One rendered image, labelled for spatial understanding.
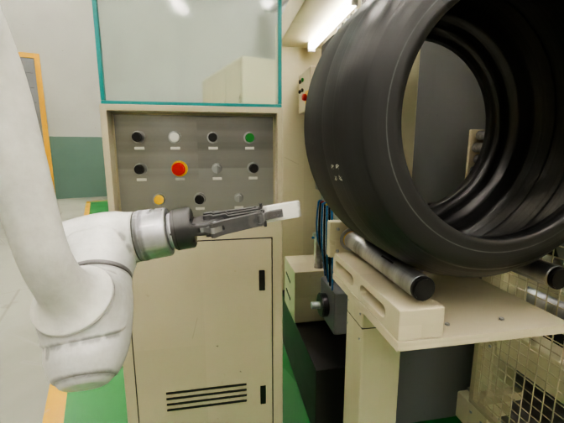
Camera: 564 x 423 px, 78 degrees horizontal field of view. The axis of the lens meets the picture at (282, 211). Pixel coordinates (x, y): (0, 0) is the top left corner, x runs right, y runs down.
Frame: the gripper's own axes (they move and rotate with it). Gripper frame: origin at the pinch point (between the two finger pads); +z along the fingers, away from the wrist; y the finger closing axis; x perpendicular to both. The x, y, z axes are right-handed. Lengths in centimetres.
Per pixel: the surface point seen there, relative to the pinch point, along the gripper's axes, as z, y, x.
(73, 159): -335, 814, -34
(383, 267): 18.8, -1.4, 14.6
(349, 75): 12.2, -9.2, -21.4
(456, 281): 44, 12, 28
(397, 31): 18.9, -12.4, -26.3
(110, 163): -42, 50, -13
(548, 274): 47, -11, 18
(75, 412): -90, 85, 91
